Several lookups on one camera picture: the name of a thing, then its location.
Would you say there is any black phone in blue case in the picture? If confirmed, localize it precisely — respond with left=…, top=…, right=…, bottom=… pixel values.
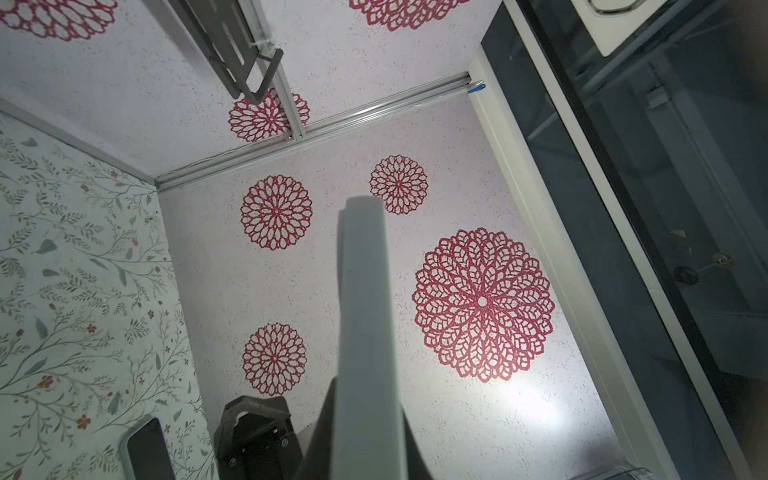
left=119, top=415, right=176, bottom=480

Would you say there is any grey wall shelf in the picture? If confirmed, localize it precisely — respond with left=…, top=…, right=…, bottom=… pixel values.
left=170, top=1, right=284, bottom=105

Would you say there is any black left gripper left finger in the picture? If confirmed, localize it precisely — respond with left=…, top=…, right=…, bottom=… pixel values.
left=294, top=379, right=336, bottom=480

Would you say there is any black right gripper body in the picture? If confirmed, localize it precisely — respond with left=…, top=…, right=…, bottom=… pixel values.
left=214, top=396, right=303, bottom=480

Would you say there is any black phone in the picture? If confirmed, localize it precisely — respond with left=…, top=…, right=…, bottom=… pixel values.
left=330, top=196, right=408, bottom=479
left=119, top=415, right=176, bottom=480

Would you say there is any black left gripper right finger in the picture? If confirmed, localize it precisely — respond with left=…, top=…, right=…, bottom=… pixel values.
left=402, top=411, right=433, bottom=480

